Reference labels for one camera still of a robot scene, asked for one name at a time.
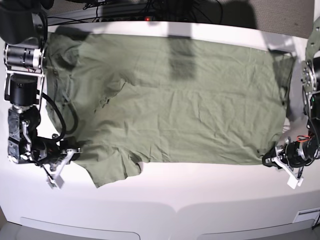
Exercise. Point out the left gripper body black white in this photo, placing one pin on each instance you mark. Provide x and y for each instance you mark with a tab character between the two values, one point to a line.
294	156

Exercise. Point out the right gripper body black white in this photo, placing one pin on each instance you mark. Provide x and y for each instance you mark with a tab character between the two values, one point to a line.
46	151

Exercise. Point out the green T-shirt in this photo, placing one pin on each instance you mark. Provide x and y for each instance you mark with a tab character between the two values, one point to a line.
131	99

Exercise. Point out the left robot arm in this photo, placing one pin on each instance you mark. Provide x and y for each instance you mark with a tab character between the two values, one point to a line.
311	84

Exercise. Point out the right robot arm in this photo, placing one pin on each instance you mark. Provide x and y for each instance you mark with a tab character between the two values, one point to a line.
24	30

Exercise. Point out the black power strip red light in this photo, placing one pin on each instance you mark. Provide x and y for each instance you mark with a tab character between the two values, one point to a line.
147	18

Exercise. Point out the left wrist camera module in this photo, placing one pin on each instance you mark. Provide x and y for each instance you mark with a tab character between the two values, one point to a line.
294	182

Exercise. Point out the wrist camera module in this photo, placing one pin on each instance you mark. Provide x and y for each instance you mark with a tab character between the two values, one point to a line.
55	182
294	182

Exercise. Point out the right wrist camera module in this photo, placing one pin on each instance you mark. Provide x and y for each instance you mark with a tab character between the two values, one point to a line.
55	182

